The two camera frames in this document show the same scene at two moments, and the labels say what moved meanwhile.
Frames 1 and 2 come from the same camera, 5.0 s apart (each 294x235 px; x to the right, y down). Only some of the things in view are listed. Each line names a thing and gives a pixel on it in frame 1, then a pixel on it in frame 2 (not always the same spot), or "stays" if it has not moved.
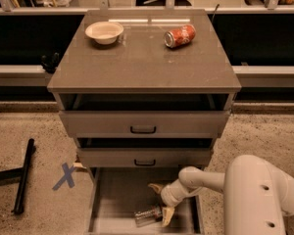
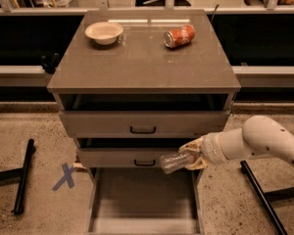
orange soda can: x=179 y=36 stays
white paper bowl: x=104 y=32 stays
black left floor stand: x=22 y=172 stays
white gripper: x=167 y=196 to x=211 y=149
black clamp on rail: x=50 y=65 stays
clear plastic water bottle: x=146 y=216 to x=175 y=162
